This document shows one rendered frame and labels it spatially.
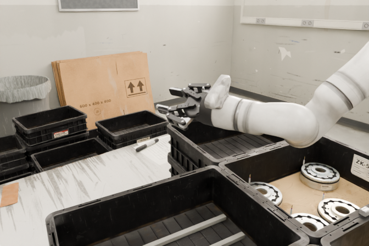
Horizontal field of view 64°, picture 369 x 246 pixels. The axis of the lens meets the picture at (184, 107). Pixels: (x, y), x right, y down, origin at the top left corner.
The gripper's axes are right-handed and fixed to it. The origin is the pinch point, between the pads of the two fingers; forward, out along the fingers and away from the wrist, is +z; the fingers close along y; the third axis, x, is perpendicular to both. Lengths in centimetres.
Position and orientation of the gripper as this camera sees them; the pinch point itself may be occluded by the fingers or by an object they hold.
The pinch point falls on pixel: (168, 100)
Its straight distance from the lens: 73.8
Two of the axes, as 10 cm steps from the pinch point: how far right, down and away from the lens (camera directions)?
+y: 4.9, -6.9, 5.3
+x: -2.8, -7.0, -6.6
